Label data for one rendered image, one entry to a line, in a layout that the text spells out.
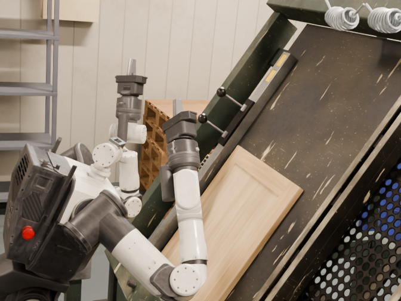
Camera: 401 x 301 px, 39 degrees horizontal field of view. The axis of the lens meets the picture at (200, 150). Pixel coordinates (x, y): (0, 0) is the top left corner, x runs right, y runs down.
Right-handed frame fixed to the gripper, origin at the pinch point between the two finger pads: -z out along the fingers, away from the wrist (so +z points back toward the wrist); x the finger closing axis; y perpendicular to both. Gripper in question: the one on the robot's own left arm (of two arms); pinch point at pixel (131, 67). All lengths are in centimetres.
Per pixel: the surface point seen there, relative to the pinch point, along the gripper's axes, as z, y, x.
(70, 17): -73, -176, -225
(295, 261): 54, 14, 73
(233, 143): 23.9, -31.1, 24.8
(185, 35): -76, -278, -181
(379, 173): 29, 3, 89
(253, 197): 41, -12, 45
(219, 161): 30.8, -28.6, 20.9
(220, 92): 5.6, -26.8, 20.4
